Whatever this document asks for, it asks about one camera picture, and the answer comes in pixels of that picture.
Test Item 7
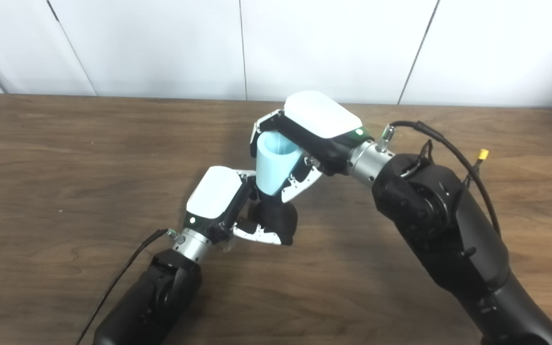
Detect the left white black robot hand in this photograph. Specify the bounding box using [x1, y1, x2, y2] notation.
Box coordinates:
[184, 166, 296, 246]

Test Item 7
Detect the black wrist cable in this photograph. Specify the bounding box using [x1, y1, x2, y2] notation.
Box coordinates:
[75, 229, 179, 345]
[379, 121, 502, 236]

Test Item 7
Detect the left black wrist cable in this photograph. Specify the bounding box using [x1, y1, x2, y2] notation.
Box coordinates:
[75, 229, 179, 345]

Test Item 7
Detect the light-blue hose piece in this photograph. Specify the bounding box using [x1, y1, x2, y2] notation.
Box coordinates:
[256, 132, 304, 196]

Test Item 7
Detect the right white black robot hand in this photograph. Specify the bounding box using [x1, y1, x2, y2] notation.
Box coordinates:
[250, 91, 375, 203]

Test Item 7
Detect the black flared nozzle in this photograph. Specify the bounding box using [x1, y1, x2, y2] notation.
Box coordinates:
[250, 189, 299, 246]

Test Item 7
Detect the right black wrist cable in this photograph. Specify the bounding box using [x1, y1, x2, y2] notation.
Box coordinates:
[379, 121, 502, 236]

